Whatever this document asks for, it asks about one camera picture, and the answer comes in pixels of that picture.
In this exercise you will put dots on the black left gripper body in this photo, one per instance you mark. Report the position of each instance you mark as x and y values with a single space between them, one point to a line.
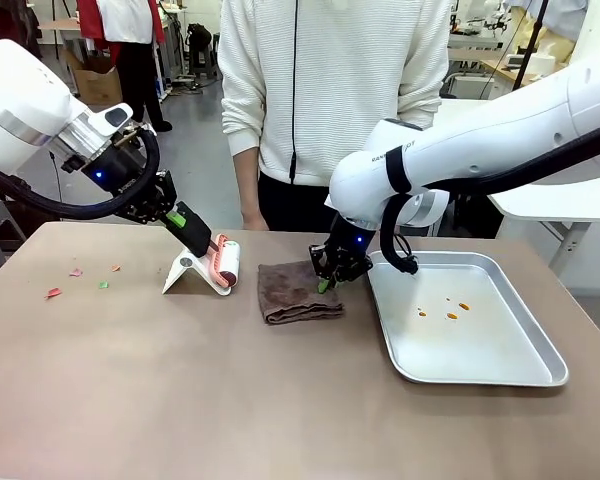
115 172

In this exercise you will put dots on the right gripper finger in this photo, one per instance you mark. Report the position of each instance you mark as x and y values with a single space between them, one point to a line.
347 267
320 260

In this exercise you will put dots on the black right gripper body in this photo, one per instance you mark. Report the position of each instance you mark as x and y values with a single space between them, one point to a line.
352 240

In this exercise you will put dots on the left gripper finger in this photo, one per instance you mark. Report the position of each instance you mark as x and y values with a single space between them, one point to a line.
185 215
152 210

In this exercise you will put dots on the brown cloth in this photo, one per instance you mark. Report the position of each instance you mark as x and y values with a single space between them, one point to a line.
290 295

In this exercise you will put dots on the pink white lint roller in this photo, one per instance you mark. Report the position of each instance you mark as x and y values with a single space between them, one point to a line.
228 262

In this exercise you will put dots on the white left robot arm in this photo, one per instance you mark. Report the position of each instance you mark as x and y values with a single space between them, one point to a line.
20 95

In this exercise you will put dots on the person's right forearm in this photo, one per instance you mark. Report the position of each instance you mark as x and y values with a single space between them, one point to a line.
247 185

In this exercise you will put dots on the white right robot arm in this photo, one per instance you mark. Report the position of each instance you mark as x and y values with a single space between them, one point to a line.
480 145

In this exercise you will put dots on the person's right hand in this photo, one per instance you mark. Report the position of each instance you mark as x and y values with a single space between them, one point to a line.
254 222

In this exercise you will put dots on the white folding stand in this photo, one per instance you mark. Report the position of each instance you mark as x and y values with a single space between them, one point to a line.
185 272

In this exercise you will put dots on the brown cardboard box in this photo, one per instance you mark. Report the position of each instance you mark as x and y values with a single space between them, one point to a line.
100 85

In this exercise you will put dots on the pink paper scrap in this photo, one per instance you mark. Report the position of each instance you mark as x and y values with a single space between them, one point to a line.
76 272

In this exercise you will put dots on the person in black trousers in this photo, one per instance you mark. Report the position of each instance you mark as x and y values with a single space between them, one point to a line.
132 65

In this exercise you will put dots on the red paper scrap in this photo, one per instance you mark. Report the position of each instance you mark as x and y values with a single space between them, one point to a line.
53 293

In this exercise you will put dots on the silver metal tray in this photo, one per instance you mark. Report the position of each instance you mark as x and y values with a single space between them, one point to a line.
460 345

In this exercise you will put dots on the black stool with bag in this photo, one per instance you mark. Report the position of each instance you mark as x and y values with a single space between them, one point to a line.
200 45

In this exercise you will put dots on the person in white sweater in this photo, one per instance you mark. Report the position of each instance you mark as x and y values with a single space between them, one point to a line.
345 85

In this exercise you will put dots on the large white table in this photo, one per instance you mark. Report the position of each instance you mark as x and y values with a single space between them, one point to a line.
545 205

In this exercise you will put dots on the wooden workbench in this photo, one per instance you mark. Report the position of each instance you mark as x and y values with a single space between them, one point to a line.
505 70

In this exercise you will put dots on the black stand pole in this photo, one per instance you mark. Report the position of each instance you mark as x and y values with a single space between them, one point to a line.
532 45

